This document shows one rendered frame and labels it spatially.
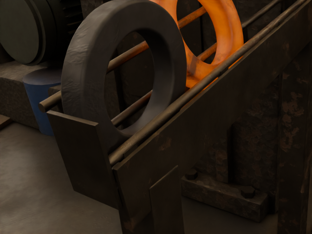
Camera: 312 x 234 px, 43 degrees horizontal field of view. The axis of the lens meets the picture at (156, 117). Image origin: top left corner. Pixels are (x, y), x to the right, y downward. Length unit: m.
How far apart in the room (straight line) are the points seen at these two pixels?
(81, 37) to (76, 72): 0.04
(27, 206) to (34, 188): 0.11
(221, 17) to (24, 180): 1.13
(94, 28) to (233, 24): 0.31
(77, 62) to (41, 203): 1.08
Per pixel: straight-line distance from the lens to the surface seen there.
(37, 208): 1.43
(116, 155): 0.41
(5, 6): 1.93
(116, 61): 0.51
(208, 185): 1.26
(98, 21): 0.40
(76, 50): 0.40
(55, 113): 0.42
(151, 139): 0.44
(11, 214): 1.44
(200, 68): 0.56
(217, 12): 0.66
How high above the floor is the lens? 0.79
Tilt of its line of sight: 24 degrees down
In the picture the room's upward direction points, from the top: 6 degrees counter-clockwise
